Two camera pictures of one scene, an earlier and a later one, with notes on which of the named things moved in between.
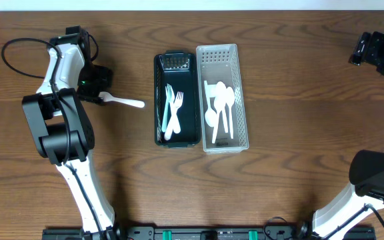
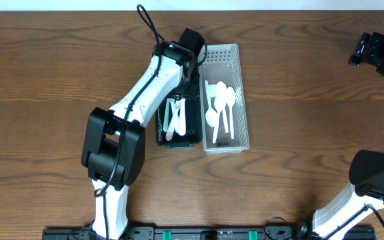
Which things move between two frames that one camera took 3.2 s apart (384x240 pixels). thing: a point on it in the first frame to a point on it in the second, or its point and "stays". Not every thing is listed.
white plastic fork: x=178 y=102 stays
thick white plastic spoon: x=107 y=97 to x=182 y=121
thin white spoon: x=230 y=99 stays
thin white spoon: x=210 y=116 stays
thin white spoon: x=219 y=105 stays
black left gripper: x=94 y=95 to x=193 y=84
